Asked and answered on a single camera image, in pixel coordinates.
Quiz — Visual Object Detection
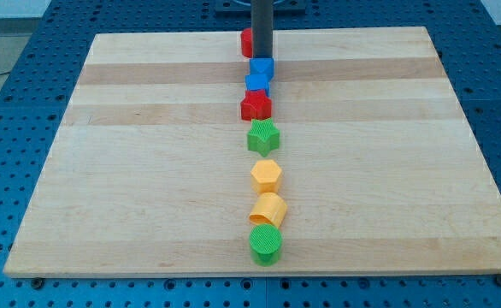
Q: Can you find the yellow half-cylinder block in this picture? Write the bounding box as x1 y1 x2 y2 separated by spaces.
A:
249 192 288 228

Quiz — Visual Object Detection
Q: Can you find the light wooden board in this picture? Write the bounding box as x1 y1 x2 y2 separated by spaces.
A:
4 27 501 278

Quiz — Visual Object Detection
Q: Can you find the red star block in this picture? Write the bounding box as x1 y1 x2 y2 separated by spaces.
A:
240 89 272 121

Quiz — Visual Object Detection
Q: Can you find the yellow hexagon block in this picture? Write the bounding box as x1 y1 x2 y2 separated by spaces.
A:
250 159 283 194

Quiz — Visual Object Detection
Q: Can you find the green star block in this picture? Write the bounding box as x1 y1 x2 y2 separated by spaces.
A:
247 118 280 157

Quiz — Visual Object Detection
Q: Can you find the blue cube block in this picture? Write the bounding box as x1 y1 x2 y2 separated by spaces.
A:
245 74 269 96

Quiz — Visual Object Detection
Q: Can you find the blue triangle block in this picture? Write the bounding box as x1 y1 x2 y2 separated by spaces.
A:
249 57 274 80

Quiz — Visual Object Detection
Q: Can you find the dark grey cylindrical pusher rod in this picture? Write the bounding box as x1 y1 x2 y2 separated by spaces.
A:
250 0 274 58

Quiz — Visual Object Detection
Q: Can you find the red cylinder block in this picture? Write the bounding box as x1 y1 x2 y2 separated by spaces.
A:
240 27 253 58

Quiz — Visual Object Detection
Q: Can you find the green cylinder block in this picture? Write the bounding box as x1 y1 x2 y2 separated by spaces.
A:
249 223 283 266

